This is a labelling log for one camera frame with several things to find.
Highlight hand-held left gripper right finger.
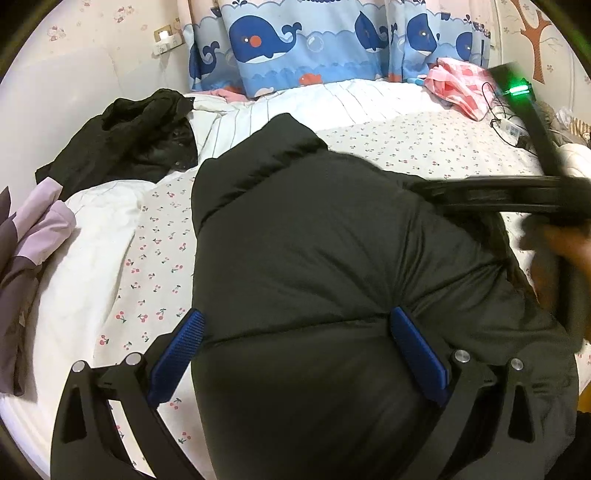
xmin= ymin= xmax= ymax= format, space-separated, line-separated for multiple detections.
xmin=390 ymin=307 xmax=548 ymax=480

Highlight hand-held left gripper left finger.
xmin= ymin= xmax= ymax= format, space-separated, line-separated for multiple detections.
xmin=50 ymin=308 xmax=206 ymax=480

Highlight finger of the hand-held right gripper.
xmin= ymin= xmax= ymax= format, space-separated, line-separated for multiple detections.
xmin=410 ymin=176 xmax=509 ymax=217

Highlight dark puffer jacket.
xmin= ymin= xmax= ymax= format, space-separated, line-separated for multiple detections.
xmin=190 ymin=113 xmax=580 ymax=480

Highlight person's right hand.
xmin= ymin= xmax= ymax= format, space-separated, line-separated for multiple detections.
xmin=519 ymin=217 xmax=591 ymax=305

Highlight pile of assorted clutter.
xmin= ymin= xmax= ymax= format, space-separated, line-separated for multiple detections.
xmin=539 ymin=100 xmax=591 ymax=177

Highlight white charger device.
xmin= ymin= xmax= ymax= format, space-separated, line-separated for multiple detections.
xmin=490 ymin=119 xmax=525 ymax=142

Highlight cherry print bed sheet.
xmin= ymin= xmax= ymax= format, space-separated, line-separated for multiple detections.
xmin=92 ymin=111 xmax=546 ymax=480

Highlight pink white garment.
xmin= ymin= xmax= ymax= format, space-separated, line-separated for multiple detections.
xmin=424 ymin=56 xmax=502 ymax=122

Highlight white padded cloth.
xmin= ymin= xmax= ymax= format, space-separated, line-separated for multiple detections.
xmin=18 ymin=178 xmax=158 ymax=462

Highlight white striped quilt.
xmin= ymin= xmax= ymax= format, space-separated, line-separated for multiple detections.
xmin=185 ymin=78 xmax=505 ymax=163

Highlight purple garment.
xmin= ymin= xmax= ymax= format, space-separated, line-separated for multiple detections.
xmin=0 ymin=178 xmax=77 ymax=398

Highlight black jacket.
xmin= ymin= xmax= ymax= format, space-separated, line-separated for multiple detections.
xmin=34 ymin=89 xmax=200 ymax=190

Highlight whale print curtain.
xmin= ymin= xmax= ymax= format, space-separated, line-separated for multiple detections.
xmin=182 ymin=0 xmax=493 ymax=100

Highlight pink cloth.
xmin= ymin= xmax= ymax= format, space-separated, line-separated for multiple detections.
xmin=198 ymin=87 xmax=252 ymax=106

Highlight white padded headboard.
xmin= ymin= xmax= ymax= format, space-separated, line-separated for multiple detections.
xmin=0 ymin=46 xmax=192 ymax=200

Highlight black cable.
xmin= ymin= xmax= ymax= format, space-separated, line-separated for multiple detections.
xmin=480 ymin=80 xmax=514 ymax=129

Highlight brown tree wall sticker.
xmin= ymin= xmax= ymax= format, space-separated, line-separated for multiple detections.
xmin=510 ymin=0 xmax=570 ymax=84

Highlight white wall outlet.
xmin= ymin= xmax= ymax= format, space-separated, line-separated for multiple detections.
xmin=152 ymin=27 xmax=184 ymax=57

